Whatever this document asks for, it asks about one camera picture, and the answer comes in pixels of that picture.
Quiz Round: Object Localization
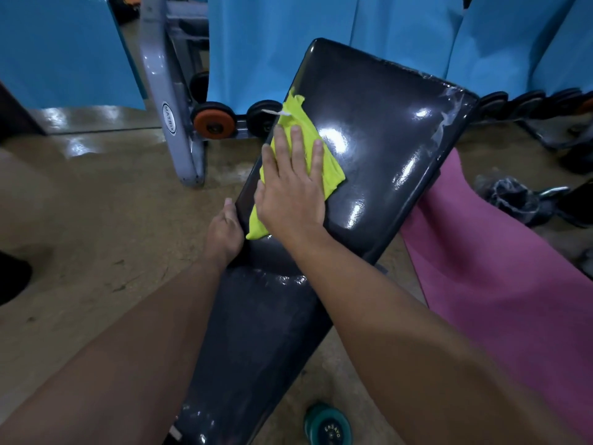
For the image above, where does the person's left hand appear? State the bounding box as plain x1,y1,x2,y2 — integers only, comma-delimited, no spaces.
203,197,245,270

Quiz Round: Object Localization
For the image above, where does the person's right hand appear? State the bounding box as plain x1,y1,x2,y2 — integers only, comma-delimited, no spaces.
253,124,328,244

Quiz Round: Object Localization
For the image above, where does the yellow cleaning cloth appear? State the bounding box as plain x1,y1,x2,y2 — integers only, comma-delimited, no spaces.
245,87,347,241

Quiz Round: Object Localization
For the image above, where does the black padded gym bench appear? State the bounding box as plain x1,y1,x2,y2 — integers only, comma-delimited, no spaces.
162,37,481,445

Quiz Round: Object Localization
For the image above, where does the person's left forearm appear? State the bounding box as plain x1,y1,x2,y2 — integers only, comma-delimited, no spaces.
0,258,224,445

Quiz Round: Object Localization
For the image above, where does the person's right forearm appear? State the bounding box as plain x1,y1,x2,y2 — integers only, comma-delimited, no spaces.
286,226,593,445

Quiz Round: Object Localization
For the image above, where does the black dumbbell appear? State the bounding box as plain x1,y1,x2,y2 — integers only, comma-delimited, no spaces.
189,70,211,105
245,98,284,139

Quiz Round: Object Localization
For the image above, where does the blue cloth sheet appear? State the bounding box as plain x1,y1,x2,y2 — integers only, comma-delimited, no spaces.
529,0,593,96
206,0,360,116
0,0,147,111
349,0,467,82
444,0,578,98

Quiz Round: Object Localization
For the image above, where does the grey metal dumbbell rack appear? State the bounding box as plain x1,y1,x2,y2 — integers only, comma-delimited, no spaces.
138,0,284,189

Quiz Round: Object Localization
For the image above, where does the teal dumbbell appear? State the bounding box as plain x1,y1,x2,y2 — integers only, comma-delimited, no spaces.
303,401,353,445

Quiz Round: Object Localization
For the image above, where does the black round trash bin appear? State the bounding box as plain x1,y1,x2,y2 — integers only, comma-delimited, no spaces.
0,250,34,307

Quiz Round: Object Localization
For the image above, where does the crumpled black plastic bag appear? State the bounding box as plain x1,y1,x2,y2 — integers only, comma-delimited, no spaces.
474,172,571,228

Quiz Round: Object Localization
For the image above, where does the pink exercise mat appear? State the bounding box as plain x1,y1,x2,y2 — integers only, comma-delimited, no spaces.
398,147,593,442

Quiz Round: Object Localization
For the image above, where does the row of dark dumbbells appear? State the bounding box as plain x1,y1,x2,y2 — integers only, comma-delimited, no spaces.
476,87,593,122

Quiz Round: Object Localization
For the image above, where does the dark brown door frame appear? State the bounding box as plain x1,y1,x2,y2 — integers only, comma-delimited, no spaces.
0,80,48,138

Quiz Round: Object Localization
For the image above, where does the black metal equipment frame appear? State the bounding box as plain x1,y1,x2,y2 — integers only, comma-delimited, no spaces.
518,117,593,175

